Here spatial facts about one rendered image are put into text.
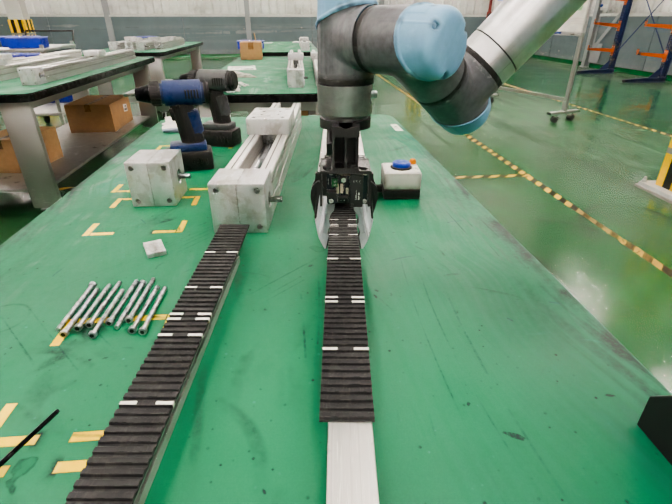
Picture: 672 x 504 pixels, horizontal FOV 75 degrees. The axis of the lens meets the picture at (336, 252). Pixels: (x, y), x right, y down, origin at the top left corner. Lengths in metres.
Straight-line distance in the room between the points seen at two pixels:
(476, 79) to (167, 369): 0.50
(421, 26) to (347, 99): 0.14
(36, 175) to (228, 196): 2.43
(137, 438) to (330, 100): 0.44
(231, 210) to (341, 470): 0.54
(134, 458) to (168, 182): 0.66
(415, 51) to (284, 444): 0.41
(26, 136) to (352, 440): 2.87
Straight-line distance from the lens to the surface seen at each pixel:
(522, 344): 0.59
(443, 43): 0.52
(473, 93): 0.62
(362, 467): 0.40
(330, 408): 0.43
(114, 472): 0.43
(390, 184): 0.97
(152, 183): 0.99
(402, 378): 0.51
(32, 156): 3.14
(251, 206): 0.81
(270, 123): 1.18
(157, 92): 1.19
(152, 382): 0.49
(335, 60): 0.59
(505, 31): 0.63
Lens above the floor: 1.13
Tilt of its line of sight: 28 degrees down
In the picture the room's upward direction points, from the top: straight up
